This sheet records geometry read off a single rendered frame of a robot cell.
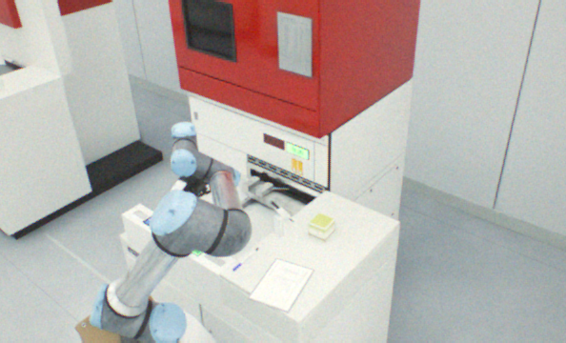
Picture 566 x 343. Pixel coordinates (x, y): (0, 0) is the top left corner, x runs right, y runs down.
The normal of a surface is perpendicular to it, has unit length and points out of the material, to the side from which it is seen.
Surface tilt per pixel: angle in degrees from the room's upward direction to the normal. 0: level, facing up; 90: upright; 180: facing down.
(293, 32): 90
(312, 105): 90
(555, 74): 90
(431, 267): 0
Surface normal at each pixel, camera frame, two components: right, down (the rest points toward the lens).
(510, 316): -0.03, -0.84
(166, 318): 0.64, -0.33
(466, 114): -0.64, 0.43
